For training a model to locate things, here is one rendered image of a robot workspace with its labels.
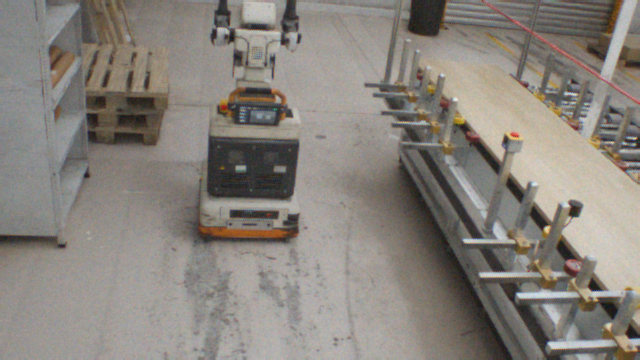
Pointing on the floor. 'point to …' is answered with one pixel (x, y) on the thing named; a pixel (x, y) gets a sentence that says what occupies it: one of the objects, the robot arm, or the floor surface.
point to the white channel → (609, 67)
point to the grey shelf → (23, 174)
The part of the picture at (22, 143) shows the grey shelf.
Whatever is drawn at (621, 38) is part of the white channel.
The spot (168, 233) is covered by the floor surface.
